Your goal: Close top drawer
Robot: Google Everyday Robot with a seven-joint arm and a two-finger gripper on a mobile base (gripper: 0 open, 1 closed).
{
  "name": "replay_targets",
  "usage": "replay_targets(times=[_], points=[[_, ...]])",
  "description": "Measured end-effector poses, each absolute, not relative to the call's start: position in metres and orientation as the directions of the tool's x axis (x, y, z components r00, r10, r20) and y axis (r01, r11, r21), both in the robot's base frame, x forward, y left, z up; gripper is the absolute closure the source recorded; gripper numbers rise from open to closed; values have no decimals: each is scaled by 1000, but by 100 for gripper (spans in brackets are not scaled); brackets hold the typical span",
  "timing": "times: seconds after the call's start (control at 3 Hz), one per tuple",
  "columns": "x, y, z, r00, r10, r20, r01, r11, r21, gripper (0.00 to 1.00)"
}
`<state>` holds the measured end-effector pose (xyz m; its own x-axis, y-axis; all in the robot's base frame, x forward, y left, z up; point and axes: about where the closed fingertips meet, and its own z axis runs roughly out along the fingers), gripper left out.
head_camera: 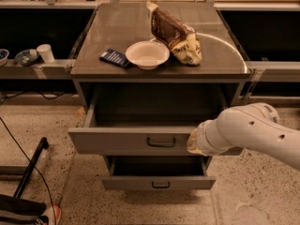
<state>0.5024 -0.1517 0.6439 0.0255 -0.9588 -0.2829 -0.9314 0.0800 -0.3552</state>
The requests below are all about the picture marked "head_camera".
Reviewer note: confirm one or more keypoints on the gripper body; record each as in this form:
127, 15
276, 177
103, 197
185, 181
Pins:
202, 139

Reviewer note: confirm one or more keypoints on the grey top drawer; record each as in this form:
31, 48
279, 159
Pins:
119, 125

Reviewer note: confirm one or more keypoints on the grey drawer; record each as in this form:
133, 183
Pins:
119, 125
138, 173

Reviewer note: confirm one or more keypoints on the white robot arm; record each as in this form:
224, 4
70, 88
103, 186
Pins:
254, 126

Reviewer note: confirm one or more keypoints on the grey lower drawer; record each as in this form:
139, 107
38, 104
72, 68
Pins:
138, 173

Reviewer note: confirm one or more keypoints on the grey drawer cabinet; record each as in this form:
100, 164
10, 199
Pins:
119, 25

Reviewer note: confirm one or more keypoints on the bagged bread loaf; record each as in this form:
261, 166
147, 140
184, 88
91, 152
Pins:
180, 38

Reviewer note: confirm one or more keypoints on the dark blue snack packet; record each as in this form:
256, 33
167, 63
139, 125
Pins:
114, 57

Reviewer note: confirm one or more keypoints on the black metal stand leg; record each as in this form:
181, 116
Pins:
24, 171

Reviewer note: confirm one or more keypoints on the red white shoe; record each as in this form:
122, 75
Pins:
51, 216

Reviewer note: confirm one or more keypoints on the white paper cup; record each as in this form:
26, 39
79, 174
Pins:
45, 51

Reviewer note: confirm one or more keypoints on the dark blue small bowl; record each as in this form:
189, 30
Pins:
27, 57

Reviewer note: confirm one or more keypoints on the dark trouser leg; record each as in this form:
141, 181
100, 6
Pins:
16, 211

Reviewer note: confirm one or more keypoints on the blue white bowl at edge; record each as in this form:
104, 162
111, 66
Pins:
4, 53

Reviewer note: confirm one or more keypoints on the black top drawer handle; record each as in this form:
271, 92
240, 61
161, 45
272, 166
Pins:
161, 144

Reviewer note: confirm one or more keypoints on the black drawer handle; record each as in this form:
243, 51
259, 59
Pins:
161, 144
161, 185

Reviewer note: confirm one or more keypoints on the black lower drawer handle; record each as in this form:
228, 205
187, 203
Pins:
161, 185

